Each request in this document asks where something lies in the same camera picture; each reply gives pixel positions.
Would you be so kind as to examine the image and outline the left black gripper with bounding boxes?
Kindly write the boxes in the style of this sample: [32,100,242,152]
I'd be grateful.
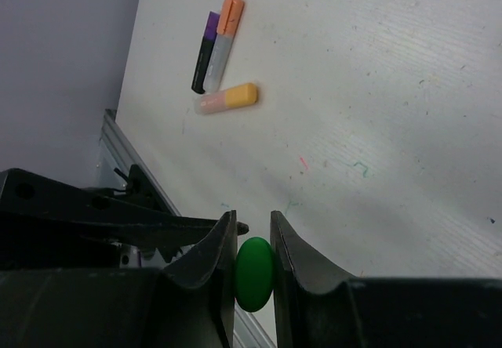
[1,169,216,270]

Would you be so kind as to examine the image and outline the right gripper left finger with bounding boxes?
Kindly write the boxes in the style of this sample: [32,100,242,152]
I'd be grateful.
[160,211,238,347]

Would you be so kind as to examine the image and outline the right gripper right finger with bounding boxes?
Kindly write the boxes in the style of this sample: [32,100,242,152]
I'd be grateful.
[270,211,357,347]

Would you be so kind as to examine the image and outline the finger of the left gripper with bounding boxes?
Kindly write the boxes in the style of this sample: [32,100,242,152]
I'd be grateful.
[235,222,249,235]

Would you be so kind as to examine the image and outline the green capped black highlighter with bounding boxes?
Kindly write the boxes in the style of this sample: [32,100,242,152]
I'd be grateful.
[234,237,275,313]

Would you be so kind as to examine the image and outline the peach pastel highlighter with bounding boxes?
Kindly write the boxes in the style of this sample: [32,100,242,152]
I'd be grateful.
[195,83,259,115]

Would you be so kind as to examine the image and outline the purple capped black highlighter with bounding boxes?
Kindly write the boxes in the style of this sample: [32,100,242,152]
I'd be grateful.
[191,11,220,94]

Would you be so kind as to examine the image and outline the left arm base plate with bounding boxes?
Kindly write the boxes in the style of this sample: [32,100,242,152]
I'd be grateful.
[113,164,175,216]

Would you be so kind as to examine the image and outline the aluminium mounting rail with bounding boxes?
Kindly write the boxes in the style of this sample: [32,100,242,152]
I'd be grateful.
[96,109,275,347]

